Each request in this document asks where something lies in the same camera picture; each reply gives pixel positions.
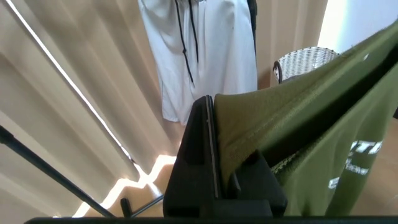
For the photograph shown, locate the white laundry basket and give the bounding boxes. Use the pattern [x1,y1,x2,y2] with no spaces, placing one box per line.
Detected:
[272,46,340,85]

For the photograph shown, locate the black clothes rack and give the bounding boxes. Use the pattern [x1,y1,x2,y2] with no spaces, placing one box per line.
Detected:
[0,0,259,218]

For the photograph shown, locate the beige curtain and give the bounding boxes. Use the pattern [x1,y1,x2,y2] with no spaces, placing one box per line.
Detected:
[0,0,329,218]

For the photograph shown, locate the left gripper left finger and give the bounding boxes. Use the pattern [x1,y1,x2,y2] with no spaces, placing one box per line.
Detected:
[162,95,223,218]

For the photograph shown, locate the pale grey shorts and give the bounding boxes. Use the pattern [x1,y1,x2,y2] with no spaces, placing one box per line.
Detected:
[137,0,259,126]

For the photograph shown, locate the green garment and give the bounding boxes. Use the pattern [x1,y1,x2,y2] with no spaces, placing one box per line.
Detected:
[213,18,398,218]

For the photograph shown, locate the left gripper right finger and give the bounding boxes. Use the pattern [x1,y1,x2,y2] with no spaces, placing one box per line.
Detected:
[228,151,289,218]

